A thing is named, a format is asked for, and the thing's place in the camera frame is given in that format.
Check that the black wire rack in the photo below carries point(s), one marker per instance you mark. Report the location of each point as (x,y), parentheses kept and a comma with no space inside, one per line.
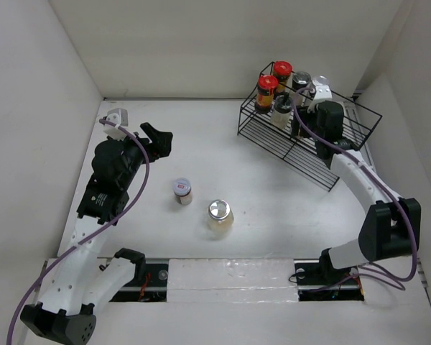
(298,143)

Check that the red lid sauce bottle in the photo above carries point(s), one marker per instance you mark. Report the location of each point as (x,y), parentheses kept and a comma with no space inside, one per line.
(282,71)
(266,88)

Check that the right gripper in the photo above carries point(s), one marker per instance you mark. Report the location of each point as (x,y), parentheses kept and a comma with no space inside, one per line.
(304,115)

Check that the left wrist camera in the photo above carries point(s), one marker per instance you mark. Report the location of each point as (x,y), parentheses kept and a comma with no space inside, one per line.
(119,118)

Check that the black knob grinder bottle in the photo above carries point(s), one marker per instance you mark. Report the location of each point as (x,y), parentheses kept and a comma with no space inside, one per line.
(282,110)

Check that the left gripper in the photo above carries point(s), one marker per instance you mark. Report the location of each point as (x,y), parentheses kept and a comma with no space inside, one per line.
(159,146)

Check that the silver lid blue label bottle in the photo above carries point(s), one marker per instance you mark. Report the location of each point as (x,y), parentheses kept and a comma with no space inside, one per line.
(320,83)

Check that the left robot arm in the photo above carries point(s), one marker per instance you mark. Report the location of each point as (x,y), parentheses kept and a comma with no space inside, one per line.
(66,313)

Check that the silver lid glass jar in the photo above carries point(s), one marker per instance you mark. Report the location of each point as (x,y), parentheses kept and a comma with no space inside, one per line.
(220,218)

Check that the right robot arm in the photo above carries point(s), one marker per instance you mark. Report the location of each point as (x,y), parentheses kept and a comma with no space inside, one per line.
(387,244)

